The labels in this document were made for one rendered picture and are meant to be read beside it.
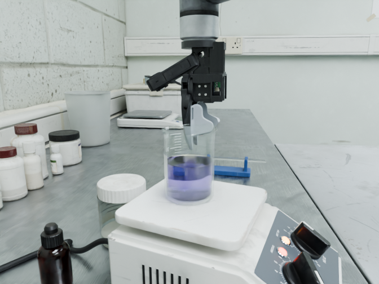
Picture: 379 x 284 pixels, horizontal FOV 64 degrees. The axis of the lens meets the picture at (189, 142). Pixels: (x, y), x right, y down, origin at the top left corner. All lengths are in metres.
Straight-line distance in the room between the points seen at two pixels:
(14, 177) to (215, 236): 0.41
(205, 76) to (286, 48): 1.13
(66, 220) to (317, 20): 1.55
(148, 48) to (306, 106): 0.90
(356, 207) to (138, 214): 0.38
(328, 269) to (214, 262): 0.12
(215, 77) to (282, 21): 1.19
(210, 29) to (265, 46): 1.08
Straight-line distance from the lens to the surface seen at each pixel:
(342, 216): 0.52
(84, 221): 0.48
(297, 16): 1.76
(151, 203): 0.30
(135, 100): 1.36
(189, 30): 0.60
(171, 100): 1.33
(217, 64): 0.60
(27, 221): 0.51
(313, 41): 1.72
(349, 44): 1.77
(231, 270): 0.25
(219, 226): 0.26
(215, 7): 0.62
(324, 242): 0.32
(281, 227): 0.33
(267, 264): 0.27
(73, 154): 0.74
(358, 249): 0.44
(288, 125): 1.77
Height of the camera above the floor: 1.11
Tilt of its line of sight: 13 degrees down
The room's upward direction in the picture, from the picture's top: straight up
